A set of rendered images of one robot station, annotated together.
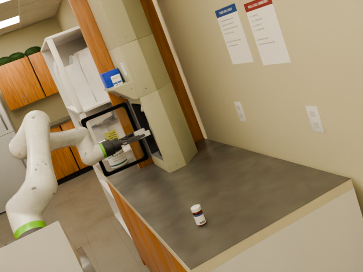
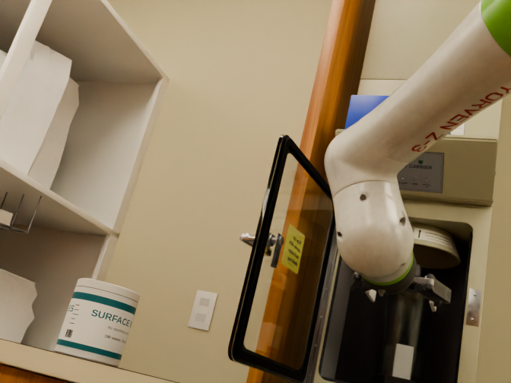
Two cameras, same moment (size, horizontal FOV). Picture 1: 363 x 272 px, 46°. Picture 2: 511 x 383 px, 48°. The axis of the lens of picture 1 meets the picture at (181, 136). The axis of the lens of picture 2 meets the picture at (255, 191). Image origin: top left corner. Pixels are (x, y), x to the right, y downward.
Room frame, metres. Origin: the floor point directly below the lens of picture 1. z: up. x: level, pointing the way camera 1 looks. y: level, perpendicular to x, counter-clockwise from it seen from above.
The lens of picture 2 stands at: (2.02, 1.26, 0.94)
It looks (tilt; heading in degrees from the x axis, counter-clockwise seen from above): 20 degrees up; 310
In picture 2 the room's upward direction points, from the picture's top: 14 degrees clockwise
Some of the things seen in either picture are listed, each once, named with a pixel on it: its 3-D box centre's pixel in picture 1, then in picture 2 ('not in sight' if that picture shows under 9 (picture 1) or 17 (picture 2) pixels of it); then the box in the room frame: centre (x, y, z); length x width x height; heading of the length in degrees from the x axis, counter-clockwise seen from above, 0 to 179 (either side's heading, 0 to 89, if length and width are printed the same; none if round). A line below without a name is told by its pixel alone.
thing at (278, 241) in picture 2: not in sight; (274, 250); (2.59, 0.50, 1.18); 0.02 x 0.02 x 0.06; 9
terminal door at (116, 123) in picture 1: (115, 139); (292, 264); (2.63, 0.39, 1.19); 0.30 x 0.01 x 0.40; 99
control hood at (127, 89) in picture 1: (120, 93); (411, 166); (2.49, 0.24, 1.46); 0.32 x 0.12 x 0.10; 16
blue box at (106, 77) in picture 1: (111, 78); (373, 124); (2.58, 0.27, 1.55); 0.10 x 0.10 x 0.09; 16
